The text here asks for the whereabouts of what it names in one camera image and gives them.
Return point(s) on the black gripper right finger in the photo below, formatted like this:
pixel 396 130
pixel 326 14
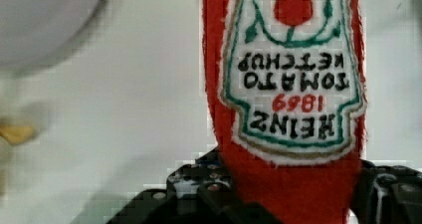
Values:
pixel 387 195

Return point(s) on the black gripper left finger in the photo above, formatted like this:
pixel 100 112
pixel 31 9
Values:
pixel 199 193

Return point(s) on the red plush ketchup bottle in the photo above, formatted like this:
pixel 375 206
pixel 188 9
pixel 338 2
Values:
pixel 285 90

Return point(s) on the grey oval plate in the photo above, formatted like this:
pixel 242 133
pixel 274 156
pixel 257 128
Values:
pixel 33 31

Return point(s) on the plush french fries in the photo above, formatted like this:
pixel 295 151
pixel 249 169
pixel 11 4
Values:
pixel 16 134

